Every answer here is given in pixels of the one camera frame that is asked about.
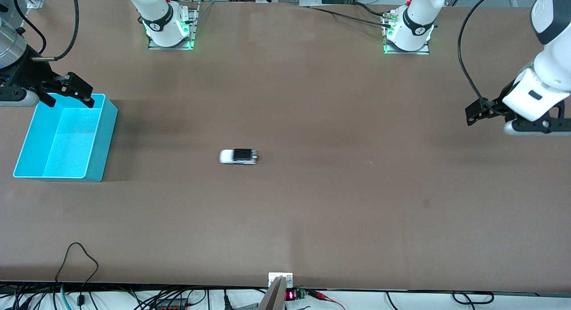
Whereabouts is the cyan plastic storage bin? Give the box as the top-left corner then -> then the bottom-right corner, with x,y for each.
12,93 -> 119,182

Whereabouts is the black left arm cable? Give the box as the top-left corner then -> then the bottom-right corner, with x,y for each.
458,0 -> 507,112

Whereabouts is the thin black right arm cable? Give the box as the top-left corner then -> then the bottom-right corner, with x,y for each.
13,0 -> 48,55

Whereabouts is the black cable on table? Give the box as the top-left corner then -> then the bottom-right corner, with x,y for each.
308,2 -> 394,28

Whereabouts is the black cable with metal plug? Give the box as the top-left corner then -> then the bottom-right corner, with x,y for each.
32,0 -> 80,62

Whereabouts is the red and black clip lead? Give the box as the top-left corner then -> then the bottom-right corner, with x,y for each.
307,289 -> 346,310

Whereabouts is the looped black cable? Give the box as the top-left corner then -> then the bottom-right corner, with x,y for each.
54,242 -> 99,306

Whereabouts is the white jeep toy black roof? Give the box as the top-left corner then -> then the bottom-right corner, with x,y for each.
219,148 -> 259,165

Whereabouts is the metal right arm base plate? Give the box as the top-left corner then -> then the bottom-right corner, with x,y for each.
148,2 -> 198,50

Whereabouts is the coiled black cable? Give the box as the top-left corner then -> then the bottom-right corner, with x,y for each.
451,291 -> 495,306

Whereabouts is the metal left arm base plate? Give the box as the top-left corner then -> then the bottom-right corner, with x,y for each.
382,13 -> 430,55

